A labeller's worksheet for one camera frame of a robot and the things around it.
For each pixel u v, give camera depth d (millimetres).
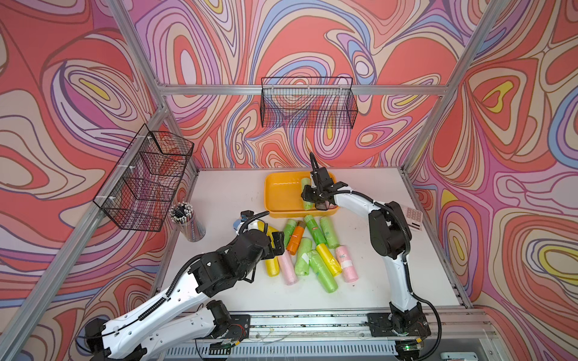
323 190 789
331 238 908
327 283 801
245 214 598
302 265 839
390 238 568
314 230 933
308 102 962
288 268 829
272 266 840
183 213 834
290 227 949
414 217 986
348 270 822
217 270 474
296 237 908
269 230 936
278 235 616
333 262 840
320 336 733
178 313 443
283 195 1085
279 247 616
